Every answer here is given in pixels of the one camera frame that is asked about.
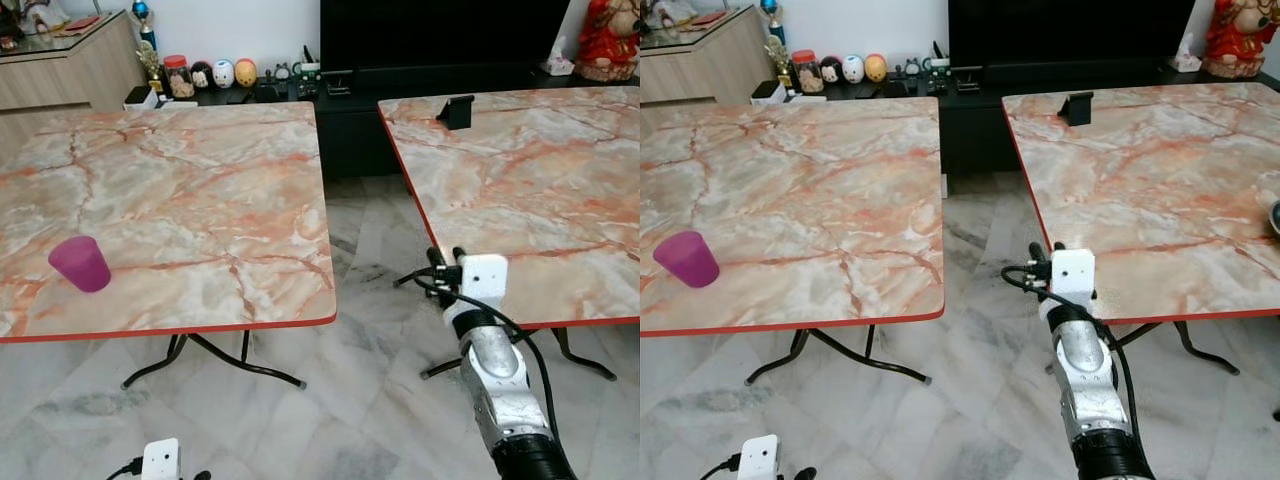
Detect red robed statue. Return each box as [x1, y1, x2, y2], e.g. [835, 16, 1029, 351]
[1203, 0, 1279, 79]
[575, 0, 641, 83]

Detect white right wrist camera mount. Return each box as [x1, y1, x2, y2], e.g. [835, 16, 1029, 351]
[460, 254, 509, 307]
[1050, 248, 1097, 301]

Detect small gold trophy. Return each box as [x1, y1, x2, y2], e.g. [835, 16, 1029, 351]
[140, 42, 167, 97]
[765, 38, 792, 92]

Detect teal and gold trophy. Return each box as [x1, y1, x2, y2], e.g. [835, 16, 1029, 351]
[132, 0, 159, 51]
[760, 0, 787, 47]

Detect dark phone stand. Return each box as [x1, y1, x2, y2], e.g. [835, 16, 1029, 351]
[1058, 91, 1095, 127]
[437, 95, 475, 131]

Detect purple plastic cup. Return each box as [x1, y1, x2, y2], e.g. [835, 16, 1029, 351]
[653, 231, 720, 289]
[48, 236, 112, 293]

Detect clear jar with red lid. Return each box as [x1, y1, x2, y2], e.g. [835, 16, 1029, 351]
[163, 55, 196, 99]
[790, 50, 824, 94]

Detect black television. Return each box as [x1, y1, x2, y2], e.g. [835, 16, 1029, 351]
[948, 0, 1201, 69]
[320, 0, 571, 73]

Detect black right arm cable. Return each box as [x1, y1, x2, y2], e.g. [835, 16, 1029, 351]
[394, 265, 561, 441]
[1000, 262, 1143, 441]

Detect light wooden cabinet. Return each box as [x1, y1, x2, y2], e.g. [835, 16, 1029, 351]
[0, 10, 147, 113]
[640, 5, 777, 105]

